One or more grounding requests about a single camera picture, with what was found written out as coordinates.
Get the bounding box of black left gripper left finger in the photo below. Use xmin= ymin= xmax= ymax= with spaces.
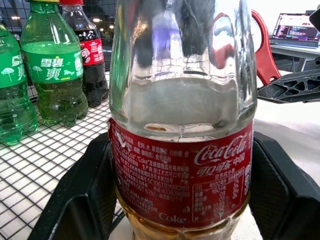
xmin=27 ymin=132 xmax=126 ymax=240

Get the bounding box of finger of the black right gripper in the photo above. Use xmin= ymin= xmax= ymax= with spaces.
xmin=256 ymin=68 xmax=320 ymax=105

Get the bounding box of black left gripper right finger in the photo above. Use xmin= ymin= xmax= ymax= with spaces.
xmin=249 ymin=131 xmax=320 ymax=240

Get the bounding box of red bottle opener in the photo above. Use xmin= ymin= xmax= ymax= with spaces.
xmin=251 ymin=9 xmax=282 ymax=87

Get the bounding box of glass bottle red Coca-Cola label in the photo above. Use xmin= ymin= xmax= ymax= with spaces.
xmin=107 ymin=0 xmax=258 ymax=240

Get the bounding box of open laptop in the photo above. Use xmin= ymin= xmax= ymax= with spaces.
xmin=269 ymin=12 xmax=320 ymax=50

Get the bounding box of green Sprite plastic bottle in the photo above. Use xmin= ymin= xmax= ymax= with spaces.
xmin=0 ymin=22 xmax=39 ymax=147
xmin=20 ymin=0 xmax=89 ymax=128

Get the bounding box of Coca-Cola plastic bottle red cap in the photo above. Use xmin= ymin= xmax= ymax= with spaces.
xmin=59 ymin=0 xmax=110 ymax=108

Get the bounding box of white background desk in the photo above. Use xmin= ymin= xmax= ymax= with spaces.
xmin=269 ymin=44 xmax=320 ymax=73

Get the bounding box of white wire grid shelf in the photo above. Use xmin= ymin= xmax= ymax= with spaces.
xmin=0 ymin=71 xmax=126 ymax=240

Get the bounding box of black wire grid panel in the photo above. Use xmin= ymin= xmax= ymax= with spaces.
xmin=0 ymin=0 xmax=118 ymax=86

